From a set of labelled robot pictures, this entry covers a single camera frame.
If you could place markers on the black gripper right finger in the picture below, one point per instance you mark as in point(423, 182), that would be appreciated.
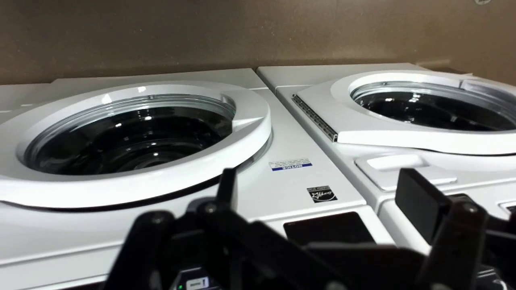
point(462, 241)

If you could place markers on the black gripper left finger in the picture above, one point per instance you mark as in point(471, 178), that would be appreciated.
point(231, 241)

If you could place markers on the white washing machine numbered eight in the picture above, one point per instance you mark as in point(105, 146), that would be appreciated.
point(280, 138)

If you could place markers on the white front-load washing machine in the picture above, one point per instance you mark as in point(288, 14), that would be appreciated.
point(323, 80)

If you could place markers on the small black square sticker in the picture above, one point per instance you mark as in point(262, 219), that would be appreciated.
point(323, 193)

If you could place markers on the round washer door closed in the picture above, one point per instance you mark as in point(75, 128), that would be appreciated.
point(247, 114)

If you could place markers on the round washer door ajar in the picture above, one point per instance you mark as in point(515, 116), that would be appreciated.
point(344, 125)

